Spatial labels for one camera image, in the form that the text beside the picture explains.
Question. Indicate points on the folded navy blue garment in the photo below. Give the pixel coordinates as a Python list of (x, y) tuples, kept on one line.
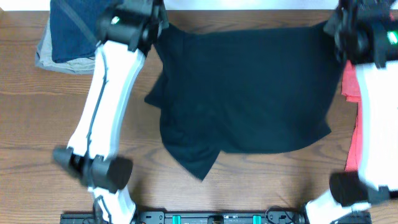
[(73, 27)]

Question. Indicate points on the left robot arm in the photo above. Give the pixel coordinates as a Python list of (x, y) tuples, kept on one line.
[(91, 155)]

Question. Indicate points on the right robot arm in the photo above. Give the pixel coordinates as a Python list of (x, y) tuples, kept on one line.
[(375, 181)]

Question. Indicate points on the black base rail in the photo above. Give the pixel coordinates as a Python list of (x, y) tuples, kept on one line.
[(273, 215)]

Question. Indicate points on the black t-shirt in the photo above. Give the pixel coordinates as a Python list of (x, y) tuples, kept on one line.
[(246, 91)]

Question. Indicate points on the folded khaki garment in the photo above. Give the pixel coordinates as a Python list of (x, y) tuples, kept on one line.
[(79, 62)]

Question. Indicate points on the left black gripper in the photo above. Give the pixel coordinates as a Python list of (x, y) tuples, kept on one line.
[(164, 20)]

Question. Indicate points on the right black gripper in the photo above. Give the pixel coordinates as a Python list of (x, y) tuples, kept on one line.
[(328, 25)]

